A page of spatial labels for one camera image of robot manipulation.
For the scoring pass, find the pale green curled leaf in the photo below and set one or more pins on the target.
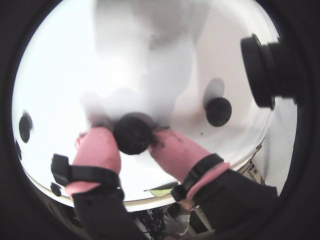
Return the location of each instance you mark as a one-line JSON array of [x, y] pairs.
[[161, 193]]

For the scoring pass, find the black round camera lens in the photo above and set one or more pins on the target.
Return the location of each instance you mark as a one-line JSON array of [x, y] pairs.
[[265, 72]]

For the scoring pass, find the pink padded gripper finger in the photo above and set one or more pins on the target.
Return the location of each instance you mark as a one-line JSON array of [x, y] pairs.
[[180, 155], [97, 155]]

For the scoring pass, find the white paper sheet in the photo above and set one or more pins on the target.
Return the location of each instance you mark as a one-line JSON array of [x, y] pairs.
[[75, 62]]

